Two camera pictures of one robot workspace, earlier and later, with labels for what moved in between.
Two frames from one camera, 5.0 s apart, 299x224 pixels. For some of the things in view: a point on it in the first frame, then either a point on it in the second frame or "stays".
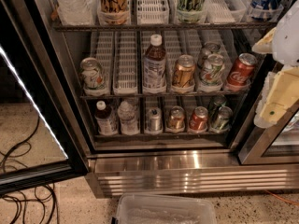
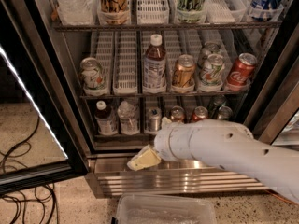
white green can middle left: (92, 80) stays
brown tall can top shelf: (113, 5) stays
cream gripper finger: (265, 45) -> (175, 142)
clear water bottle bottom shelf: (127, 119) stays
